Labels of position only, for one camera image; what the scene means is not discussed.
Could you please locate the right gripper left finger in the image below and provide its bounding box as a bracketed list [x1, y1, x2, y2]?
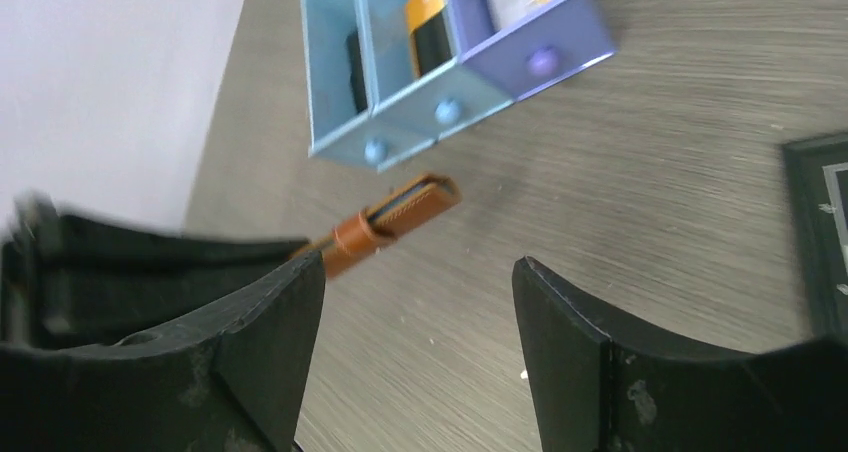
[1, 195, 326, 451]

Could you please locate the black item in box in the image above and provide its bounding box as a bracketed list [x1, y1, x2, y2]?
[345, 29, 368, 113]

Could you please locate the blue three-compartment organizer box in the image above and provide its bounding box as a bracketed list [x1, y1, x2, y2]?
[301, 0, 616, 171]

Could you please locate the black white checkerboard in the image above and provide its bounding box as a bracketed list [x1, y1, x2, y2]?
[781, 131, 847, 335]

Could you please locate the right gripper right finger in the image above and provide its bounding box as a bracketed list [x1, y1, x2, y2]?
[512, 257, 847, 451]

